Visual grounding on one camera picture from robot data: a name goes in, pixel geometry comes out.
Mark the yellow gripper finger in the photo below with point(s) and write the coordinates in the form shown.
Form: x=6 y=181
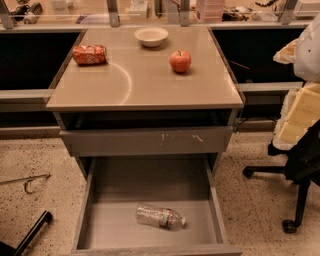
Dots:
x=300 y=111
x=287 y=54

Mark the clear plastic water bottle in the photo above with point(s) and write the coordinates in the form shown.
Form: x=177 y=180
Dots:
x=159 y=217

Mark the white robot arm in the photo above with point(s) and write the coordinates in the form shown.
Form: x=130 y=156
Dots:
x=307 y=54

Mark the closed top drawer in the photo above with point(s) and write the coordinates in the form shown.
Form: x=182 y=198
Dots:
x=123 y=142

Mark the grey drawer cabinet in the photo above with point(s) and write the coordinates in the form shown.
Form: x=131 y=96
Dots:
x=137 y=88

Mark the open middle drawer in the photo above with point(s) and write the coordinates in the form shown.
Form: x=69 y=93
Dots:
x=107 y=224

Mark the black office chair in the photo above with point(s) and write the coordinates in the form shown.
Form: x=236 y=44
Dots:
x=302 y=168

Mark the pink plastic container stack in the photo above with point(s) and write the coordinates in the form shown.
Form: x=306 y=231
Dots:
x=209 y=11

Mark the red apple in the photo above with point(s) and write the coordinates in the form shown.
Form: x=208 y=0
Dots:
x=180 y=61

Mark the white ceramic bowl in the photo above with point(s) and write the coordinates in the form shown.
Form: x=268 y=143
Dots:
x=151 y=36

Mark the crushed orange soda can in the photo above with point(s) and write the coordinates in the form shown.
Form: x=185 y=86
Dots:
x=89 y=54

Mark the black chair leg left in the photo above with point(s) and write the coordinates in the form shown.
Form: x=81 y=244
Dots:
x=6 y=250

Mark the metal hook tool on floor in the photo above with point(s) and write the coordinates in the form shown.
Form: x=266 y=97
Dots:
x=30 y=184

